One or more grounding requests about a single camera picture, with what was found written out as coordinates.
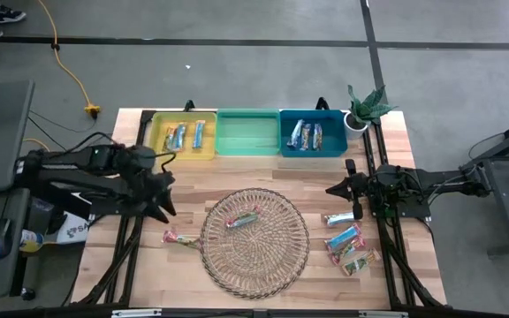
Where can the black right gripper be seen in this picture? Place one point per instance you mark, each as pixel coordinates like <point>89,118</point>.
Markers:
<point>362,187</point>

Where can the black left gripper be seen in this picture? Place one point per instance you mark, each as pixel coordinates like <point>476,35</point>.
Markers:
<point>148,190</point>

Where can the blue red-ended granola bar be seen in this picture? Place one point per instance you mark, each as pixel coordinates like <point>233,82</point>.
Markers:
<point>345,236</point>

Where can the silver white granola bar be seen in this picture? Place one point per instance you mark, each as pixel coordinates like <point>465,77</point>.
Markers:
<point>339,219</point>
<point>169,139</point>

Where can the blue white granola bar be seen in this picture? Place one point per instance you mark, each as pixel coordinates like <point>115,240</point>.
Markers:
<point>199,134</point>
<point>179,137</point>

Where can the blue yellow-striped granola bar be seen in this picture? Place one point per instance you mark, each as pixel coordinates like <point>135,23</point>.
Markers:
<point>317,137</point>

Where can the blue brown granola bar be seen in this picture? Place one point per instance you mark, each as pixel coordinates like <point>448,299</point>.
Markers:
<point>306,137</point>

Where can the red grey granola bar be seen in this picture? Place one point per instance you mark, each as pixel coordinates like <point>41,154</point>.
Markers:
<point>295,134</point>

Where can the green orange granola bar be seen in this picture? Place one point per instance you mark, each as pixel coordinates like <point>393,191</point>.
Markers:
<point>242,218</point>
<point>360,262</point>

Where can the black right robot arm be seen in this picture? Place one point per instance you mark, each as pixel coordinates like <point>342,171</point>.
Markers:
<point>440,183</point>

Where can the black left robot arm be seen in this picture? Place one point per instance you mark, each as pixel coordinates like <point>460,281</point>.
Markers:
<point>73,181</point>

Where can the red white granola bar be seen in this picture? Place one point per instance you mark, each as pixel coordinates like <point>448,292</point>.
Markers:
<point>181,239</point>

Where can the red green granola bar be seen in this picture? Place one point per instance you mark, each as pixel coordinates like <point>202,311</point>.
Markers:
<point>347,251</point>

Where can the blue plastic bin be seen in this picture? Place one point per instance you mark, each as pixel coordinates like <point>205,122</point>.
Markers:
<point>334,141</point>

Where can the white plant pot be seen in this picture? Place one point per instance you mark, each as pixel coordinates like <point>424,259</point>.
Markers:
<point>351,132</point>

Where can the yellow translucent plastic bin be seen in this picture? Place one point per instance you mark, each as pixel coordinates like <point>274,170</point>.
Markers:
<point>210,132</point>

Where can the green leafy plant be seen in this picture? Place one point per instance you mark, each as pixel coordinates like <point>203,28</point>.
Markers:
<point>369,110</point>

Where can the black table clamp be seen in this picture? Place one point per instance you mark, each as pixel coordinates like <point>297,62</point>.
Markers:
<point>188,106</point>
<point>322,103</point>

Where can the white printed box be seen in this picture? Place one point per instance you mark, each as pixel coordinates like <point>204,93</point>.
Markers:
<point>75,232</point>

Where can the teal translucent plastic bin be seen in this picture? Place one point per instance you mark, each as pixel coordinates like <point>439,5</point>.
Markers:
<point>248,134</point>

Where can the round woven straw placemat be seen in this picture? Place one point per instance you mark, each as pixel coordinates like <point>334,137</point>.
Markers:
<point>259,265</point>

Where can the yellow white bottle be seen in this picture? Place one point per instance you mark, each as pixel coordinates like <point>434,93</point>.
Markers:
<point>31,240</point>

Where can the black caster wheel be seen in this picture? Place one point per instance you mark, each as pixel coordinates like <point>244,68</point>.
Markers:
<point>28,294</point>

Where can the black aluminium frame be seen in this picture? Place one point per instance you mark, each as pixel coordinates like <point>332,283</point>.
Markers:
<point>385,274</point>

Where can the silver metal bracket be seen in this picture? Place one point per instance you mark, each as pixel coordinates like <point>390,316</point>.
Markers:
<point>382,314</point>
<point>135,313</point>

